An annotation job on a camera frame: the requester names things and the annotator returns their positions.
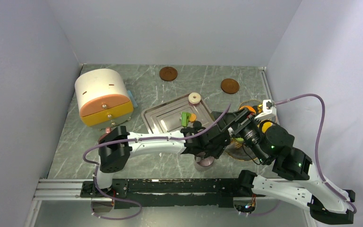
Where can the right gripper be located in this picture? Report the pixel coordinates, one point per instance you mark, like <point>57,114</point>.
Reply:
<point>244,120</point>

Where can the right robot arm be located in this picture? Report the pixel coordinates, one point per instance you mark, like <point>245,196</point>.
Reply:
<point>273,145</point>

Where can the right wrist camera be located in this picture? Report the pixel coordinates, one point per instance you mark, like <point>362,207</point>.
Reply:
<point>266,111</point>

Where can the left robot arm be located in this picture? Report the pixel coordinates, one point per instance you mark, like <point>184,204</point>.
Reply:
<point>120,145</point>

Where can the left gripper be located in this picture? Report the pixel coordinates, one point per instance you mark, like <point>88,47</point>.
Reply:
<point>216,153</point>

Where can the steel tray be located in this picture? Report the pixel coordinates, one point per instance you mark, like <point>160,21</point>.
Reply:
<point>165,117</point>

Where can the black cookie right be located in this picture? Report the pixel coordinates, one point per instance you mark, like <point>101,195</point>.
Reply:
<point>197,124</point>

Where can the small glass plate gold rim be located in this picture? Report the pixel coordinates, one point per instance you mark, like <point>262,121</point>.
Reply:
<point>254,104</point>

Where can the white donut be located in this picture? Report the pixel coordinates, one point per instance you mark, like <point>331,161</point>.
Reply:
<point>194,98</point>

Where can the brown coaster far left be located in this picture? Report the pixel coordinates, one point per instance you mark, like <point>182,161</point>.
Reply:
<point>168,73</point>

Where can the brown coaster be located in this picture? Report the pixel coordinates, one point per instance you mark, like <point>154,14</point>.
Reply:
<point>230,86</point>
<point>168,73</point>

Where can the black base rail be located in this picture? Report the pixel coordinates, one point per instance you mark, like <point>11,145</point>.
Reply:
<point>219,192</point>

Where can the purple mug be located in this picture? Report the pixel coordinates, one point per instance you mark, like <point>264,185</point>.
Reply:
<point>203,164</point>

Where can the brown coaster right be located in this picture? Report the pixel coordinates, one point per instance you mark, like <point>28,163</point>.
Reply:
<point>230,86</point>

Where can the light blue object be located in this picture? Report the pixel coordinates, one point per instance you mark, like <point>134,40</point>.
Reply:
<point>135,105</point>

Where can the cream bread box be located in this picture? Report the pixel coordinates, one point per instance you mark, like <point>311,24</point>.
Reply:
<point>103,100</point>

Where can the green cake slice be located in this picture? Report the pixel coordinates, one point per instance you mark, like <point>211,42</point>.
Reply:
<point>185,118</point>

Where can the yellow cake piece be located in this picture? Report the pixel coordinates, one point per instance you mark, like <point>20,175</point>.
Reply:
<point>266,126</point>

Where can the orange donut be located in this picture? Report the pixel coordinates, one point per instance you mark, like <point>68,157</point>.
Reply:
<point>250,108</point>

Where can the orange biscuit right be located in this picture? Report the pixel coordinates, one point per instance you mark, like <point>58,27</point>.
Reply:
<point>192,117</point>

